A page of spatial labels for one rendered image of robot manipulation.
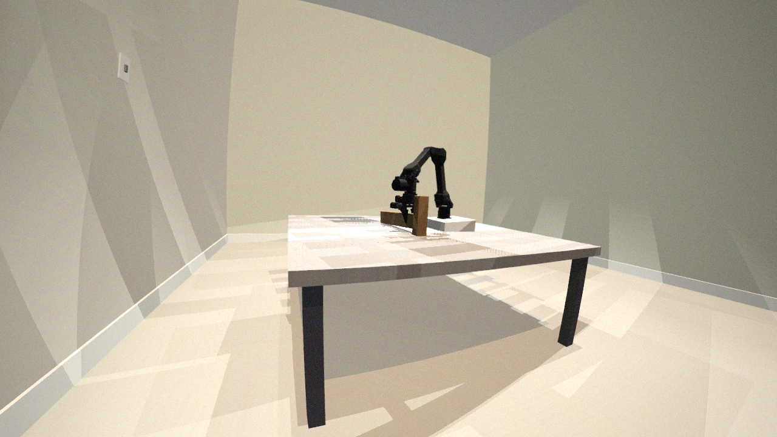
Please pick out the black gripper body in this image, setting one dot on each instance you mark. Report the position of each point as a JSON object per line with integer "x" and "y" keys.
{"x": 408, "y": 201}

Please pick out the wooden post with slot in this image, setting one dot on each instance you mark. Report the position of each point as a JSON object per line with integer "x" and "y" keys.
{"x": 420, "y": 215}

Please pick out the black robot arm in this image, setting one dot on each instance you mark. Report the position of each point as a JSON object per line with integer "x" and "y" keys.
{"x": 407, "y": 181}

